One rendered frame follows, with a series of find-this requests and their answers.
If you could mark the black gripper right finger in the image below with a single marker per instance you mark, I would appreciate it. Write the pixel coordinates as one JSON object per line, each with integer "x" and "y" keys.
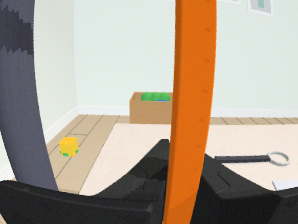
{"x": 224, "y": 197}

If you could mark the orange handle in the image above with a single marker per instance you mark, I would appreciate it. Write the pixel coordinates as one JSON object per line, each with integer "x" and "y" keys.
{"x": 193, "y": 83}

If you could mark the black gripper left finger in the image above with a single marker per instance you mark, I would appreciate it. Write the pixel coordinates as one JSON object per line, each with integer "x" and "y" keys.
{"x": 137, "y": 198}

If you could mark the grey loop with dark grey handle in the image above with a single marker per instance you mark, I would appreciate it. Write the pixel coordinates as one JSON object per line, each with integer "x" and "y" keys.
{"x": 251, "y": 159}

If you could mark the white flat strip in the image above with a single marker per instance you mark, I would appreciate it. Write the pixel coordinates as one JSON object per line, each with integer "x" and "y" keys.
{"x": 284, "y": 184}

